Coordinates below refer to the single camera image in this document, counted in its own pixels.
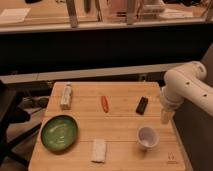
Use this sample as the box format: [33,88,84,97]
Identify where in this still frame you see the black eraser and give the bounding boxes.
[136,97,148,115]

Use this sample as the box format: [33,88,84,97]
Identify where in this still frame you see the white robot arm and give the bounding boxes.
[160,61,213,124]

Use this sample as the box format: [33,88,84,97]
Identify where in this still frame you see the white sponge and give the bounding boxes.
[91,139,107,163]

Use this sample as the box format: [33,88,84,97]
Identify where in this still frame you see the white cup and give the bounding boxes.
[137,126,159,150]

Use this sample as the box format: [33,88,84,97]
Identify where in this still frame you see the orange carrot toy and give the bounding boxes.
[101,96,109,113]

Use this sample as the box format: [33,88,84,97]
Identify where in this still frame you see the green bowl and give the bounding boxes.
[40,115,78,153]

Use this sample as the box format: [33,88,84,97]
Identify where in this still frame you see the black chair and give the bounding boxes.
[0,80,41,167]

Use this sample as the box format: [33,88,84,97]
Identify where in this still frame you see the white paper sheet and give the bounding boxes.
[0,8,30,24]

